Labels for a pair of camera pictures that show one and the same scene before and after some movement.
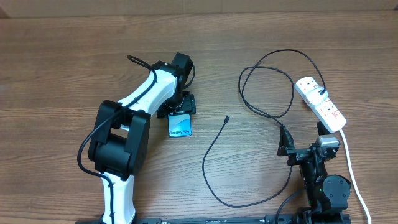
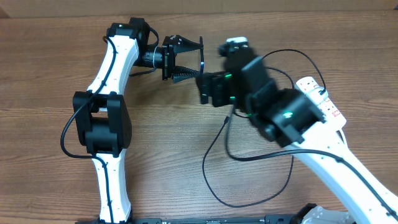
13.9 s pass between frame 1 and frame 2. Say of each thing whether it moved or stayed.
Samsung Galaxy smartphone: moved
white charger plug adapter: stayed
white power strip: stayed
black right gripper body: moved
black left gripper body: moved
